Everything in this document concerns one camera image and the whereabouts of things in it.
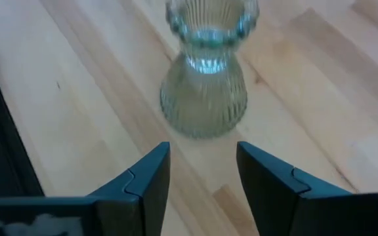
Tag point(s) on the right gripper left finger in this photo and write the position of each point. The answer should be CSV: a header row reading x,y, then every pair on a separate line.
x,y
136,196

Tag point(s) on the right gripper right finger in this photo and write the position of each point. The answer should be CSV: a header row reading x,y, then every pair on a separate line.
x,y
267,196

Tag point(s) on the large clear glass vase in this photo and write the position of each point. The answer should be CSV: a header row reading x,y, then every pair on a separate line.
x,y
205,105

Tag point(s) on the black metal table frame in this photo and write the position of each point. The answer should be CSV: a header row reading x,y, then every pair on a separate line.
x,y
20,157

